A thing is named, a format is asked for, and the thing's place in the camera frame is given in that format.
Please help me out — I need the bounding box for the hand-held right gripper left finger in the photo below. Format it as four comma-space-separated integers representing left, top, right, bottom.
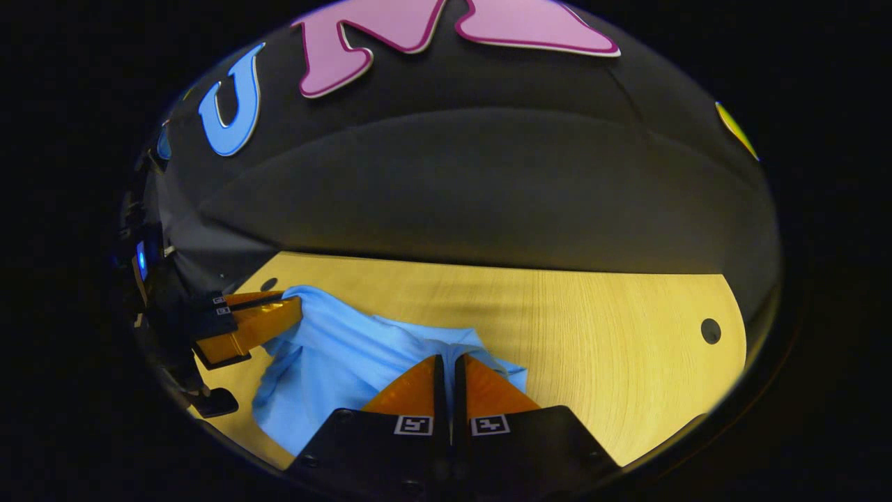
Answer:
284, 354, 451, 499

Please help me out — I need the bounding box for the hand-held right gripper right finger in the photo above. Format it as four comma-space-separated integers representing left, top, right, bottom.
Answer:
452, 353, 622, 499

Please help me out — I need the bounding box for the light blue T-shirt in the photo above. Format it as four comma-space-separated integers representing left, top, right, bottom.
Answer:
251, 284, 529, 458

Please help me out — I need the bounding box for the black backdrop cloth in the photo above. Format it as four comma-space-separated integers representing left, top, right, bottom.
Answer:
136, 0, 783, 307

